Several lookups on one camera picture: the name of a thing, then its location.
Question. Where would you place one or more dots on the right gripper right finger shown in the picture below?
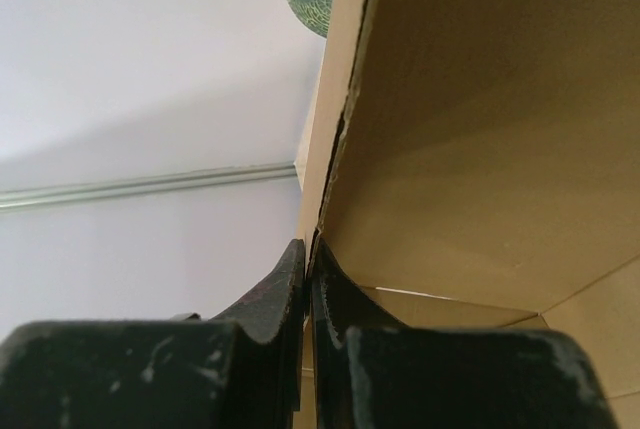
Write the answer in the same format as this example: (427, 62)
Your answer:
(373, 371)

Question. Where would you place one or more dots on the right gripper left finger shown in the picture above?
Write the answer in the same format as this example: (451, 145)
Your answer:
(240, 369)

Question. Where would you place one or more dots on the brown cardboard box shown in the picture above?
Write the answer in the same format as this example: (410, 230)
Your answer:
(475, 164)

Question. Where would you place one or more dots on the left aluminium frame post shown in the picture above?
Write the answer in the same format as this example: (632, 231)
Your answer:
(142, 186)

